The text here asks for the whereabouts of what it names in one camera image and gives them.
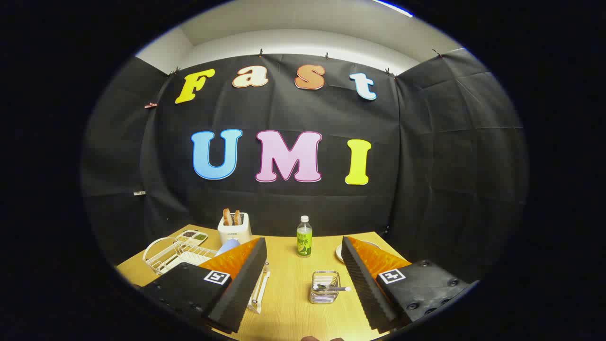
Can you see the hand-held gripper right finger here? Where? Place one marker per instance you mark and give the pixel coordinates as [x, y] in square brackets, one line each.
[362, 289]

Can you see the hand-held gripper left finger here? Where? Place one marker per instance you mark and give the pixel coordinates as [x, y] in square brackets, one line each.
[244, 289]

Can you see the blue plate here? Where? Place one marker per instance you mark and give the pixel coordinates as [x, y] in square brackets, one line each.
[228, 246]

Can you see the white dish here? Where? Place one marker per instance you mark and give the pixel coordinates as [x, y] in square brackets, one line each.
[340, 253]

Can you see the white toaster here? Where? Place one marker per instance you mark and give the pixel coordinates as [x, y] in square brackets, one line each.
[234, 232]

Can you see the toast bread slice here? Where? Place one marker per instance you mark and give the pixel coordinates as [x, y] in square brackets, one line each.
[236, 217]
[227, 217]

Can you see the divided seasoning tray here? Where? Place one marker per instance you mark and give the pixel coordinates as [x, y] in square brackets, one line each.
[191, 236]

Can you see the green label drink bottle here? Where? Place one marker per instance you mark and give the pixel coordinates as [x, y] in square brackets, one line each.
[304, 241]

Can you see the black backdrop cloth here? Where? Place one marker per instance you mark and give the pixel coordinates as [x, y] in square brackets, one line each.
[426, 142]

